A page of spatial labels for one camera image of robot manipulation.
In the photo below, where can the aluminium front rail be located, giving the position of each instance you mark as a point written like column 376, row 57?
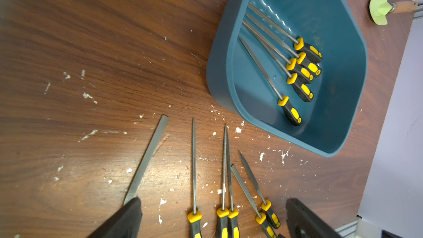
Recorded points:
column 348, row 230

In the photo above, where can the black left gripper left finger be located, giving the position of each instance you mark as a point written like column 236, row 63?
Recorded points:
column 125, row 223

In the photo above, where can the teal plastic storage box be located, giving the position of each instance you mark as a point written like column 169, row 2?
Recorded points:
column 237, row 84

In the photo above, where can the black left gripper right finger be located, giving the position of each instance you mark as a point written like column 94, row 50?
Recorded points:
column 304, row 223

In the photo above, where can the eleventh needle file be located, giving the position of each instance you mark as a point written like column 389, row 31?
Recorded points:
column 299, row 44

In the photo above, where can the green toy shovel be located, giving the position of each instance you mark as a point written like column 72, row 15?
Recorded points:
column 380, row 8

